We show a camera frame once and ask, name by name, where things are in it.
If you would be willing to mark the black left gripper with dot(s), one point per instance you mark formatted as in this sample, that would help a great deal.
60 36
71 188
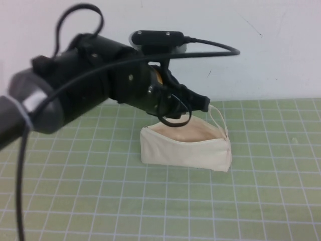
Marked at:
140 88

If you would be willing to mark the black and grey left robot arm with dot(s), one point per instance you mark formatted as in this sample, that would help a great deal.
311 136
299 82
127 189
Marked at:
75 90

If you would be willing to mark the cream fabric pencil case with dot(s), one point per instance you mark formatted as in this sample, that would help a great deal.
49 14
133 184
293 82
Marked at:
180 154

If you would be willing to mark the green grid cutting mat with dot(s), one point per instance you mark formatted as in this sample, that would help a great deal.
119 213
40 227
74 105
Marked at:
100 195

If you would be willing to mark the white zip tie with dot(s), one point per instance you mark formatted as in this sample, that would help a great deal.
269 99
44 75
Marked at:
21 110

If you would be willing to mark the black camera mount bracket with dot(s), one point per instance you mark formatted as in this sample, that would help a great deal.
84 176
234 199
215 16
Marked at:
160 59

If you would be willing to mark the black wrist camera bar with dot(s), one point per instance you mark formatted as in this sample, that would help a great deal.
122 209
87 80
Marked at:
158 37

